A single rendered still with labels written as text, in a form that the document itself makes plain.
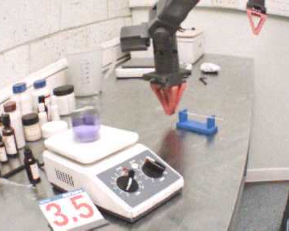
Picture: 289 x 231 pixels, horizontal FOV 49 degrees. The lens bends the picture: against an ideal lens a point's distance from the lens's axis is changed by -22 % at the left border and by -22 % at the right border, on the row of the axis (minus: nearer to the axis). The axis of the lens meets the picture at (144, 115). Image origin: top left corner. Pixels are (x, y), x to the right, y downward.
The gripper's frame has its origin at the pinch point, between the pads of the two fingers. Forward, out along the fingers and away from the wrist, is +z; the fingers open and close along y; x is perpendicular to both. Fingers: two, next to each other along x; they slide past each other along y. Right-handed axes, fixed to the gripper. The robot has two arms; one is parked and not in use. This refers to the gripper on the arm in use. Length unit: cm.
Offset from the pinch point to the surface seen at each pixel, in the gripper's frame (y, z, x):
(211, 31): -97, -11, -50
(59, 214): 45.6, 1.0, 17.9
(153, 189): 31.4, -0.3, 23.6
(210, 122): 0.6, 0.5, 12.0
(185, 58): -60, -1, -41
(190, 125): 1.4, 1.8, 6.9
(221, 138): 2.1, 2.9, 16.3
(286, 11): -114, -29, -2
